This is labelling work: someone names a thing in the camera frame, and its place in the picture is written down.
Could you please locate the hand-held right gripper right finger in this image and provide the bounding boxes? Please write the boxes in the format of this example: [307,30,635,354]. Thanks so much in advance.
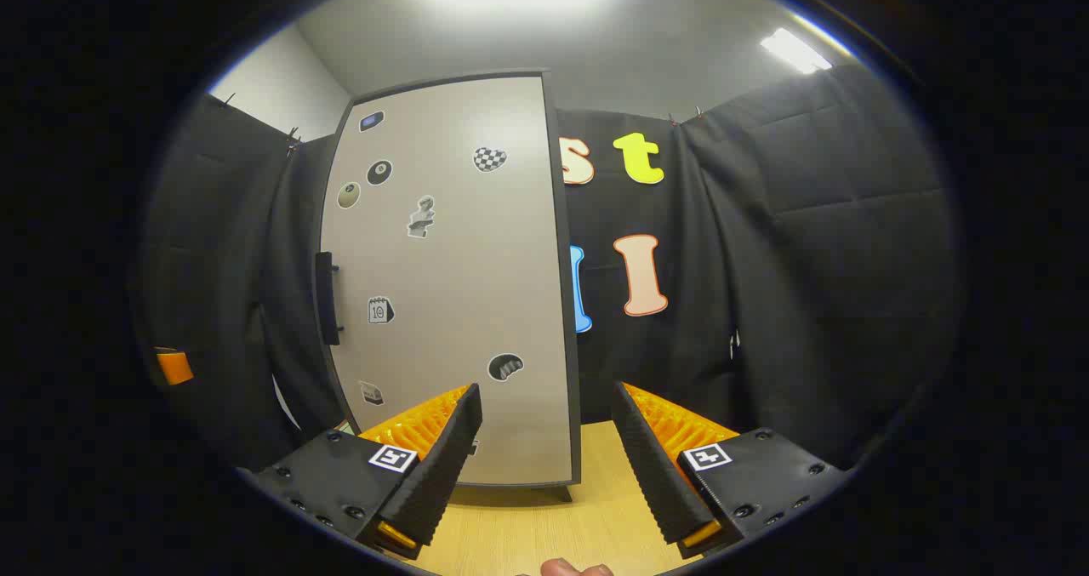
[611,380,856,560]

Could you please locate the grey cabinet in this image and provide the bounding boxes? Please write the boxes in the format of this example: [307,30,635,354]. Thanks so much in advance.
[316,67,584,505]

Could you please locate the small ceiling light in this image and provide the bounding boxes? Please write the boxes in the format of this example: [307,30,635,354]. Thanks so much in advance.
[760,27,835,75]

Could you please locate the black backdrop cloth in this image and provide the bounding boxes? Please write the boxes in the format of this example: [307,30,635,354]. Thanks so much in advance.
[136,61,966,475]

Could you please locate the grey cabinet door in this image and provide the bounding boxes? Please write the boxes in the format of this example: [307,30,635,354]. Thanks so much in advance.
[322,76,573,485]

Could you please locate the black door handle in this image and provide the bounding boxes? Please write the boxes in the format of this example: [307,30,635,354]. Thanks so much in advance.
[315,251,343,347]

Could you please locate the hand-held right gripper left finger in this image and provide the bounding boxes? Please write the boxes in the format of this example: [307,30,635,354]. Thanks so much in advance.
[247,382,484,562]

